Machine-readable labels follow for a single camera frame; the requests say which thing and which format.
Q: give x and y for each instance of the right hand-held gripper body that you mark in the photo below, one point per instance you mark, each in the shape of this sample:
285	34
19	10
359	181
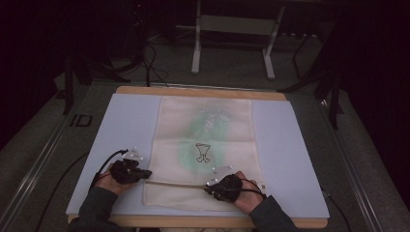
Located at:
230	188

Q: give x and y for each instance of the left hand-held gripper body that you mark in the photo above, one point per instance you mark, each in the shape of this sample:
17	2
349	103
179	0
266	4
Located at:
122	172

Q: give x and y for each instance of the cream cloth bag with zipper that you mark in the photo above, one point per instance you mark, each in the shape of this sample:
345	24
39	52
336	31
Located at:
206	151

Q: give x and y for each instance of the person's right hand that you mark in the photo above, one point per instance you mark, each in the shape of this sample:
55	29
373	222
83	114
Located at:
249	196

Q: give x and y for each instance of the white table mat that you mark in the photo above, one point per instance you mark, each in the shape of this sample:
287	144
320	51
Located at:
283	135

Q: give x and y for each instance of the black tripod stand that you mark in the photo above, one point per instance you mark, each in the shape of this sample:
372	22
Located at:
325	83
83	74

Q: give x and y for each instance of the white metal stand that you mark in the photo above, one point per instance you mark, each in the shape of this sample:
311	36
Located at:
237	24

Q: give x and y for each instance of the metal floor rail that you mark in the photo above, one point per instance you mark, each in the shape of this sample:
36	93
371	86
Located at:
354	180
29	180

